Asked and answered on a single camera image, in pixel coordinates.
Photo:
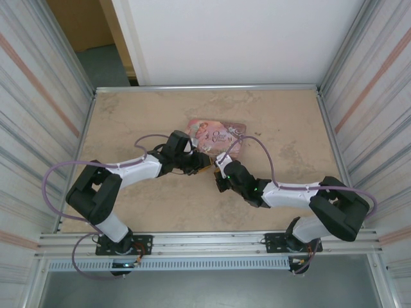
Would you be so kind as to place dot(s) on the pink printed tin box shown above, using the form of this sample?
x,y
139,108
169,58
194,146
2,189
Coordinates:
x,y
218,136

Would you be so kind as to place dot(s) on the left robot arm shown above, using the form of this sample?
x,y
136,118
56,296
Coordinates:
x,y
93,199

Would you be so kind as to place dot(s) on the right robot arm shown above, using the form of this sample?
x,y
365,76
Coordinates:
x,y
337,211

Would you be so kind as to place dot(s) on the small black controller board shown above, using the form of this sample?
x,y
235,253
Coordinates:
x,y
123,265
297,264

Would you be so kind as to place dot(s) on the brown cardboard box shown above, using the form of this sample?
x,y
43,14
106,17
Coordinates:
x,y
80,22

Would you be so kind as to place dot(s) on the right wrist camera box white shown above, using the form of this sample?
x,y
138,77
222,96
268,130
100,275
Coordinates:
x,y
221,160

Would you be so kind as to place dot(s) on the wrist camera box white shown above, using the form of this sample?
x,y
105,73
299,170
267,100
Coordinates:
x,y
221,160
188,147

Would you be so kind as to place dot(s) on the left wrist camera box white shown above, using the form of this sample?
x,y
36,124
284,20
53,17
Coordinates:
x,y
188,147

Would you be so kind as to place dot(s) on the aluminium mounting rail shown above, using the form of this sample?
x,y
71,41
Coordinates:
x,y
208,240

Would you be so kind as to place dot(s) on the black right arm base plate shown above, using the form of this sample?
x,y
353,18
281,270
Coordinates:
x,y
273,242

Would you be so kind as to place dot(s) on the aluminium table frame bar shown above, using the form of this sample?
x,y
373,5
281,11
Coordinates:
x,y
337,144
88,122
208,88

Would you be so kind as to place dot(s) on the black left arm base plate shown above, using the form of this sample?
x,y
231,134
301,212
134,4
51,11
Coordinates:
x,y
144,245

